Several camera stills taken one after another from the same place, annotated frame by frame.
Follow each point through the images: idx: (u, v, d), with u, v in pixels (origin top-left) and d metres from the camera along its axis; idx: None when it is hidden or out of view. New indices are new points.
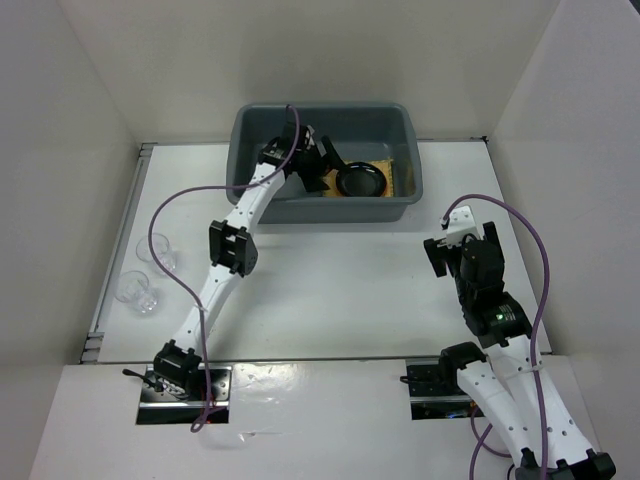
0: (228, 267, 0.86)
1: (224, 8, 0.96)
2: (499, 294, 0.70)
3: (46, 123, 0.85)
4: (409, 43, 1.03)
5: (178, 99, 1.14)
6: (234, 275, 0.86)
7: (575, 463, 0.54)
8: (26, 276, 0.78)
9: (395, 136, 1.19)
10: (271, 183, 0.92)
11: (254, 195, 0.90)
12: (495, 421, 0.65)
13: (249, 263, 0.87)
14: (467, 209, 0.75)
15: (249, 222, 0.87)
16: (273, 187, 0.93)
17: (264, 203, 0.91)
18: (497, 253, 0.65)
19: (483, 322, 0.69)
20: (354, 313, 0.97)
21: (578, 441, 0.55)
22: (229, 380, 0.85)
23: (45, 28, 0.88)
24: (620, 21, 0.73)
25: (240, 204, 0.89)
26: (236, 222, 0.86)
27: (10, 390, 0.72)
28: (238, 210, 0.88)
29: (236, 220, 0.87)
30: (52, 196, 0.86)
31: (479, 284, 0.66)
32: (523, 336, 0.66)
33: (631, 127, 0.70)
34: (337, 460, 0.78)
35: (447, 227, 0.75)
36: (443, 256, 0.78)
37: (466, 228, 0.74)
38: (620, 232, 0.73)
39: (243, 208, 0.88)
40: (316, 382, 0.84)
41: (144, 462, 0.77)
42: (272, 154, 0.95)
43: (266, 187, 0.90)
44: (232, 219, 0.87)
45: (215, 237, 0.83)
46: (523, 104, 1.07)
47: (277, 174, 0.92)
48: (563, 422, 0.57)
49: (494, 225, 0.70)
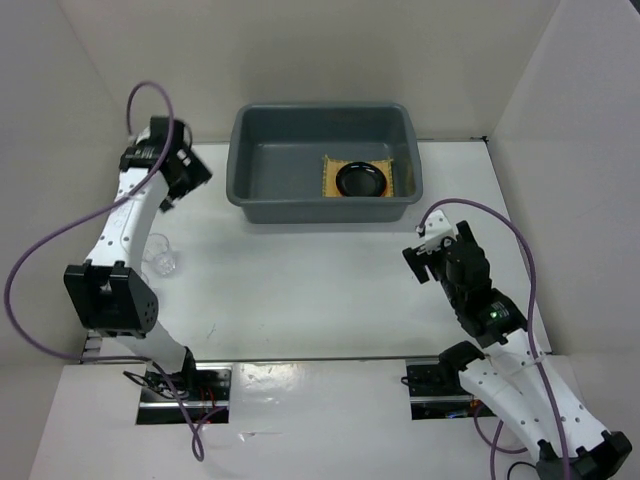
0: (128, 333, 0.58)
1: (223, 8, 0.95)
2: (488, 292, 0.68)
3: (44, 122, 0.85)
4: (409, 42, 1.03)
5: (178, 98, 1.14)
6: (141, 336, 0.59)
7: (594, 448, 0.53)
8: (25, 277, 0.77)
9: (394, 136, 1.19)
10: (147, 194, 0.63)
11: (125, 214, 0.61)
12: (506, 417, 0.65)
13: (147, 313, 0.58)
14: (440, 213, 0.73)
15: (127, 251, 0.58)
16: (151, 200, 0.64)
17: (142, 222, 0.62)
18: (479, 253, 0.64)
19: (481, 322, 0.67)
20: (354, 313, 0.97)
21: (591, 425, 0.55)
22: (229, 380, 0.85)
23: (45, 28, 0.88)
24: (620, 21, 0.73)
25: (105, 232, 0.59)
26: (106, 259, 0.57)
27: (10, 390, 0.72)
28: (106, 242, 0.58)
29: (105, 255, 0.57)
30: (51, 196, 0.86)
31: (468, 287, 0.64)
32: (520, 330, 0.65)
33: (630, 127, 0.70)
34: (337, 459, 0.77)
35: (423, 234, 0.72)
36: (424, 262, 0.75)
37: (441, 232, 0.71)
38: (620, 232, 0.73)
39: (112, 236, 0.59)
40: (315, 382, 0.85)
41: (145, 462, 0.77)
42: (139, 154, 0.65)
43: (141, 200, 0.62)
44: (99, 256, 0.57)
45: (83, 291, 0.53)
46: (523, 105, 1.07)
47: (151, 180, 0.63)
48: (574, 408, 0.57)
49: (468, 225, 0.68)
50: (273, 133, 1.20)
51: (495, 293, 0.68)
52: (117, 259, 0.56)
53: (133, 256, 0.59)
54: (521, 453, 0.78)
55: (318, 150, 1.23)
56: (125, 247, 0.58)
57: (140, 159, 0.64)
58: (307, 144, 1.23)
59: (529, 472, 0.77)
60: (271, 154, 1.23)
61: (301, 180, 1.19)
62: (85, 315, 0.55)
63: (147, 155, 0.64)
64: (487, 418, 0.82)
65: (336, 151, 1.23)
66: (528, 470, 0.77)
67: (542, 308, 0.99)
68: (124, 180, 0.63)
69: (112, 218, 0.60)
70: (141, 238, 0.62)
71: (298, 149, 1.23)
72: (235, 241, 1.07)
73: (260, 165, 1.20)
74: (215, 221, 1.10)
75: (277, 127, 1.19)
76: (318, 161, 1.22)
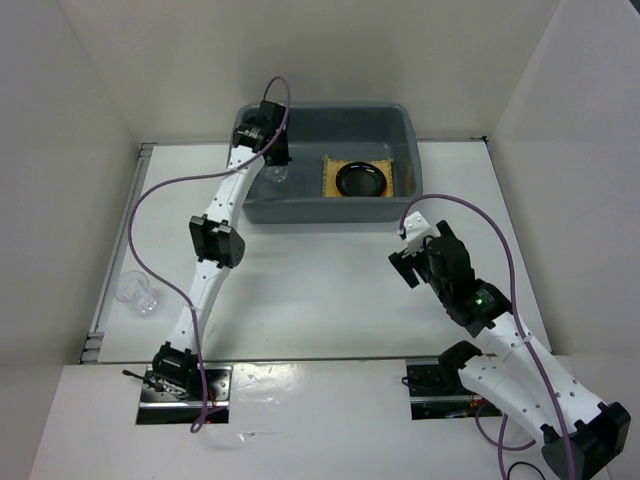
0: (215, 261, 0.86)
1: (223, 7, 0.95)
2: (473, 282, 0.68)
3: (43, 121, 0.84)
4: (409, 41, 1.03)
5: (177, 98, 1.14)
6: (222, 269, 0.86)
7: (592, 420, 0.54)
8: (25, 278, 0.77)
9: (394, 136, 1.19)
10: (249, 169, 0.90)
11: (232, 183, 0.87)
12: (508, 408, 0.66)
13: (236, 254, 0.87)
14: (418, 214, 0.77)
15: (229, 213, 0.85)
16: (251, 173, 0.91)
17: (244, 190, 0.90)
18: (457, 243, 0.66)
19: (468, 311, 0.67)
20: (354, 313, 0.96)
21: (587, 398, 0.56)
22: (229, 380, 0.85)
23: (44, 26, 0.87)
24: (620, 20, 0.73)
25: (218, 195, 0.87)
26: (216, 214, 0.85)
27: (10, 389, 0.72)
28: (217, 201, 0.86)
29: (216, 212, 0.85)
30: (50, 197, 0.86)
31: (452, 276, 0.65)
32: (506, 313, 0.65)
33: (631, 127, 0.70)
34: (337, 459, 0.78)
35: (405, 236, 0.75)
36: (410, 265, 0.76)
37: (425, 229, 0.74)
38: (620, 232, 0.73)
39: (222, 199, 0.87)
40: (316, 383, 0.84)
41: (145, 461, 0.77)
42: (247, 134, 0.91)
43: (244, 174, 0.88)
44: (214, 213, 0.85)
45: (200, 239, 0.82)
46: (523, 104, 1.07)
47: (255, 159, 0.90)
48: (568, 384, 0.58)
49: (445, 221, 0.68)
50: None
51: (480, 282, 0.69)
52: (224, 217, 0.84)
53: (232, 217, 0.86)
54: (522, 452, 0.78)
55: (318, 149, 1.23)
56: (229, 210, 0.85)
57: (248, 137, 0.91)
58: (306, 143, 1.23)
59: (530, 471, 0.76)
60: None
61: (301, 179, 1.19)
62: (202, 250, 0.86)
63: (253, 134, 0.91)
64: (488, 417, 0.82)
65: (336, 151, 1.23)
66: (529, 469, 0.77)
67: (542, 308, 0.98)
68: (234, 157, 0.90)
69: (224, 185, 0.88)
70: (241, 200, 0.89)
71: (298, 149, 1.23)
72: None
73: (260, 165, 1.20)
74: None
75: None
76: (318, 161, 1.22)
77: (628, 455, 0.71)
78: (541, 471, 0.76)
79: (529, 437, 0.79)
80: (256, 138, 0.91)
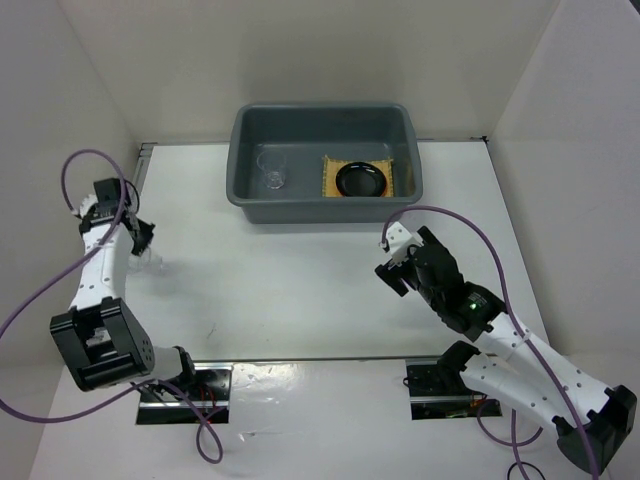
0: (117, 361, 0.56)
1: (223, 9, 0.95)
2: (463, 287, 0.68)
3: (43, 122, 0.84)
4: (409, 42, 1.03)
5: (178, 99, 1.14)
6: (141, 367, 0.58)
7: (603, 408, 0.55)
8: (25, 279, 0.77)
9: (394, 136, 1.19)
10: (117, 241, 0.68)
11: (100, 260, 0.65)
12: (515, 405, 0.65)
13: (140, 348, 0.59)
14: (399, 224, 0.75)
15: (110, 288, 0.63)
16: (121, 247, 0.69)
17: (118, 266, 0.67)
18: (442, 251, 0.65)
19: (464, 317, 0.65)
20: (355, 313, 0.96)
21: (593, 386, 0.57)
22: (229, 380, 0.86)
23: (44, 27, 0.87)
24: (620, 21, 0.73)
25: (83, 279, 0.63)
26: (91, 299, 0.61)
27: (12, 389, 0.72)
28: (86, 286, 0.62)
29: (89, 298, 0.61)
30: (49, 198, 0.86)
31: (443, 287, 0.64)
32: (501, 314, 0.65)
33: (630, 128, 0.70)
34: (337, 458, 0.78)
35: (388, 248, 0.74)
36: (397, 275, 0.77)
37: (404, 242, 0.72)
38: (619, 234, 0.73)
39: (92, 280, 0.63)
40: (316, 382, 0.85)
41: (146, 461, 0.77)
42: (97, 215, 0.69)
43: (112, 246, 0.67)
44: (86, 300, 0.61)
45: (71, 338, 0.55)
46: (523, 105, 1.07)
47: (118, 229, 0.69)
48: (574, 375, 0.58)
49: (427, 228, 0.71)
50: (273, 134, 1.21)
51: (470, 285, 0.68)
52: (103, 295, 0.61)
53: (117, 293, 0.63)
54: (522, 452, 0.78)
55: (318, 150, 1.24)
56: (108, 285, 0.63)
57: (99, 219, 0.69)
58: (306, 143, 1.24)
59: (530, 471, 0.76)
60: (270, 154, 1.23)
61: (301, 179, 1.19)
62: (81, 373, 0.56)
63: (105, 215, 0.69)
64: (488, 417, 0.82)
65: (336, 151, 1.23)
66: (529, 469, 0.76)
67: (541, 308, 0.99)
68: (89, 237, 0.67)
69: (88, 266, 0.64)
70: (119, 279, 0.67)
71: (298, 149, 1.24)
72: (234, 242, 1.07)
73: (260, 166, 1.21)
74: (216, 221, 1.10)
75: (278, 128, 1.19)
76: (318, 161, 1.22)
77: (628, 455, 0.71)
78: (542, 471, 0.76)
79: (529, 435, 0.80)
80: (110, 216, 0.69)
